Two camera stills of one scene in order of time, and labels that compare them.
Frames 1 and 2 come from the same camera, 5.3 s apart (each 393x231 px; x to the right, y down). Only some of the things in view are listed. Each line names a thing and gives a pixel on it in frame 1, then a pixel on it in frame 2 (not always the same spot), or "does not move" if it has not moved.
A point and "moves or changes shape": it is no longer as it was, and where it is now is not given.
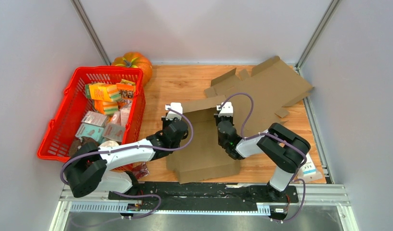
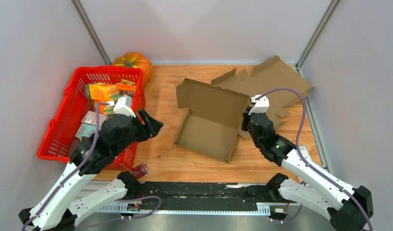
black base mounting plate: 203,196 does not move
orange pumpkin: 136,59 does not move
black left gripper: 165,122 → 150,129
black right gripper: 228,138 → 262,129
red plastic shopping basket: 67,118 does not move
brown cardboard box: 205,158 moves or changes shape
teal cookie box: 91,131 does not move
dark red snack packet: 140,171 does not move
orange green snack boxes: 103,91 does not move
